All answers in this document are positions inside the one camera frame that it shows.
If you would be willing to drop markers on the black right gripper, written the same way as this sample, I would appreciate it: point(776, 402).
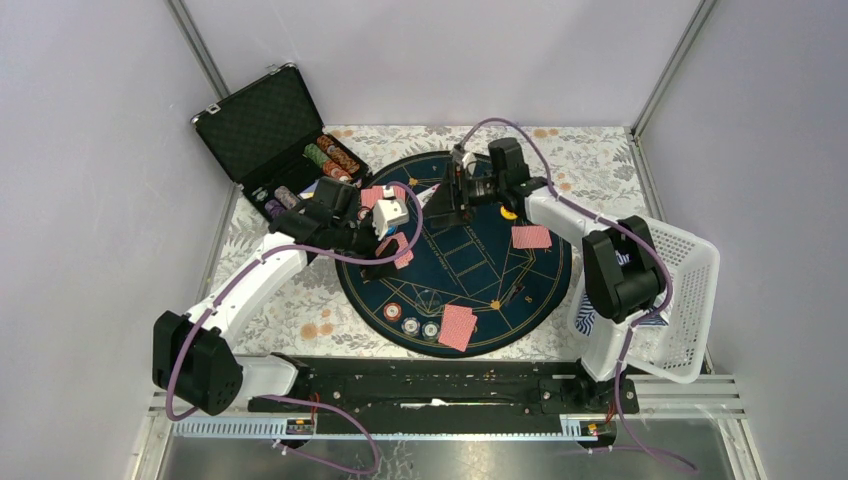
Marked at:
point(450, 208)

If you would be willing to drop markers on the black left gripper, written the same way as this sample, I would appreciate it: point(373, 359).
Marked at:
point(385, 247)

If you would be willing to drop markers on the face up playing card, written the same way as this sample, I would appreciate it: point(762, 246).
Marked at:
point(425, 196)

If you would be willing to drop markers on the red backed card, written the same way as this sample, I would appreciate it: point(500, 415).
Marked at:
point(369, 196)
point(530, 237)
point(466, 322)
point(449, 335)

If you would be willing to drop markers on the yellow big blind button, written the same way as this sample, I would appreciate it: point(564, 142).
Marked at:
point(507, 214)

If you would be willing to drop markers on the red chip stack bottom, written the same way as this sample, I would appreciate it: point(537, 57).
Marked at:
point(392, 312)

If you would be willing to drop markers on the red backed card bottom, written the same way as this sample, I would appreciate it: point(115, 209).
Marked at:
point(449, 335)
point(466, 322)

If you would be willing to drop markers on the blue yellow chip stack bottom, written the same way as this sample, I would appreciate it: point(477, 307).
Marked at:
point(430, 331)

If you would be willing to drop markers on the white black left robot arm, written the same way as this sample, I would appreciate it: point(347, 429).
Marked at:
point(192, 358)

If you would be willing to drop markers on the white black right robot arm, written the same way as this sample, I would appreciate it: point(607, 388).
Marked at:
point(625, 280)

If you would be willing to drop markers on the red chip row in case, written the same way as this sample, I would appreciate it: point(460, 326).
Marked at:
point(334, 170)

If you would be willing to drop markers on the purple chip row in case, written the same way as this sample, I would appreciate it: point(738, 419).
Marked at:
point(281, 200)

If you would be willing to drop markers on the round dark blue poker mat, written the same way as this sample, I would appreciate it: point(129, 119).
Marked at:
point(511, 291)

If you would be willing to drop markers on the green chip row in case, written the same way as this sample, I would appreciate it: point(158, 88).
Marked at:
point(316, 155)

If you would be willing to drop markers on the brown chip row in case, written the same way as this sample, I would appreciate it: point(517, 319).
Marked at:
point(337, 154)

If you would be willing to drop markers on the clear dealer button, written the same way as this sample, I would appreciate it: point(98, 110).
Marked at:
point(428, 303)

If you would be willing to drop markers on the black aluminium chip case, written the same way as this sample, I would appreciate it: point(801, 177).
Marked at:
point(258, 134)

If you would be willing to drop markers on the floral patterned tablecloth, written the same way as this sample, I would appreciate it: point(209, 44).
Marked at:
point(311, 316)

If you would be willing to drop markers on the blue white striped cloth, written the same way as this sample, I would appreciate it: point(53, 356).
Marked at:
point(584, 319)

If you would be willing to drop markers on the white plastic laundry basket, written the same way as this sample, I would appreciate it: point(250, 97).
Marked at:
point(670, 345)

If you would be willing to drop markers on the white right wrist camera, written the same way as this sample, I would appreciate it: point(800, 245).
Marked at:
point(463, 160)

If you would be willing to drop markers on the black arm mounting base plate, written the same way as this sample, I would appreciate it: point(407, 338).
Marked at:
point(417, 397)

